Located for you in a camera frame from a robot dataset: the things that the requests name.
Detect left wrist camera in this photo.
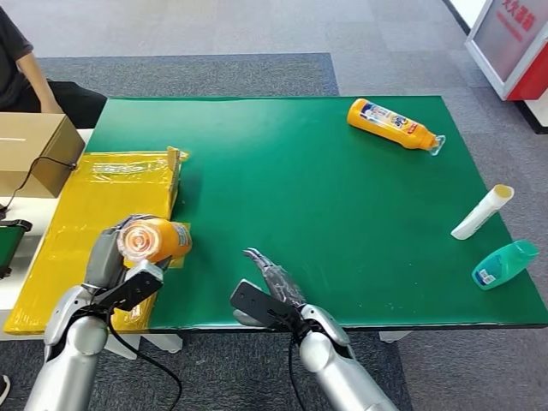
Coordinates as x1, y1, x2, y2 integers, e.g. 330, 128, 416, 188
91, 259, 165, 314

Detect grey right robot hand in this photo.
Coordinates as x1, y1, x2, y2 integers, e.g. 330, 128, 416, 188
243, 247, 308, 311

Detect orange bottle with clear cap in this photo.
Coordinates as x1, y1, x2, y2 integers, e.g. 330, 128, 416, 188
116, 216, 193, 265
346, 98, 447, 157

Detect brown cardboard box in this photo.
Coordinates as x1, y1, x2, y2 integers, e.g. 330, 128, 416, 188
0, 112, 86, 200

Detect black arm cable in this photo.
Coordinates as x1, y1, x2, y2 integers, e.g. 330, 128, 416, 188
287, 333, 308, 411
106, 308, 184, 411

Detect white tube bottle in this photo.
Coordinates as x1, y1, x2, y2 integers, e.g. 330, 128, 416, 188
450, 183, 516, 241

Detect white table leg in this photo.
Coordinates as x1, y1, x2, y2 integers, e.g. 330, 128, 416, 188
102, 333, 142, 362
378, 331, 413, 345
141, 333, 183, 355

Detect thin black cable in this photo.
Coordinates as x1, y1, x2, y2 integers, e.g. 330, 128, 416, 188
0, 156, 78, 221

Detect person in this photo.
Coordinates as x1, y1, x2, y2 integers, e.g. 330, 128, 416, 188
0, 5, 108, 130

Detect white cabinet with black base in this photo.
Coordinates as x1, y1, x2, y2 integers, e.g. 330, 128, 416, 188
513, 85, 548, 136

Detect green plastic bin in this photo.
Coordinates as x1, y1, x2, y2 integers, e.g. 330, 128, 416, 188
0, 219, 33, 281

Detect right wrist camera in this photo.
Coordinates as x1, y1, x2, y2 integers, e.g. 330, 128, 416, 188
229, 278, 301, 334

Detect yellow film wrapped flat cardboard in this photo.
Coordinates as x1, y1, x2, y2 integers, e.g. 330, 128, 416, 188
3, 146, 191, 337

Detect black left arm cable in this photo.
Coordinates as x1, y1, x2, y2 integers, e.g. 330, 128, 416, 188
106, 308, 184, 411

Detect green table mat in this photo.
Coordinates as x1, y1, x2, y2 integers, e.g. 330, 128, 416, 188
85, 95, 548, 332

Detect red and white sign stand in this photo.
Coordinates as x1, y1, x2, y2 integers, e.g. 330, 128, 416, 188
464, 0, 548, 103

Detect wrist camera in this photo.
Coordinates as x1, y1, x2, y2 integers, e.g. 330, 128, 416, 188
229, 278, 301, 334
91, 259, 165, 314

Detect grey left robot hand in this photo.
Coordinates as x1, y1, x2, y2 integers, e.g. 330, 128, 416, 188
83, 213, 173, 291

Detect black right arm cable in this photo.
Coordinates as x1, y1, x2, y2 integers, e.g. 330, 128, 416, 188
287, 333, 308, 411

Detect teal plastic bottle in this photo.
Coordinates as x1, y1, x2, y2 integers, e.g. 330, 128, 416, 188
471, 239, 540, 291

